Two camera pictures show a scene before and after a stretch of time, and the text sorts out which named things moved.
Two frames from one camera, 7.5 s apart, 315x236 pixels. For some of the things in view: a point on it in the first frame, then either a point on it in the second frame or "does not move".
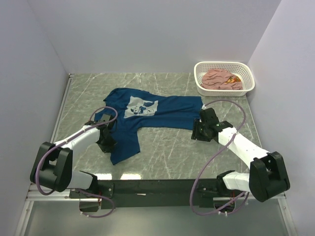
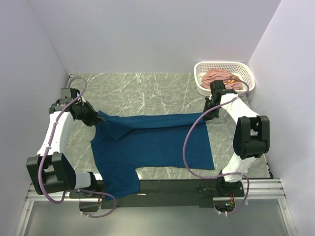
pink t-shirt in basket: [216, 78] does not move
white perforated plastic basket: [242, 70] does not move
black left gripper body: [106, 144] → [86, 114]
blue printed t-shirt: [131, 108] → [122, 143]
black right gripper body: [205, 127] → [209, 104]
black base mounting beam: [153, 193] does not move
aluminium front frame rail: [35, 193] does not move
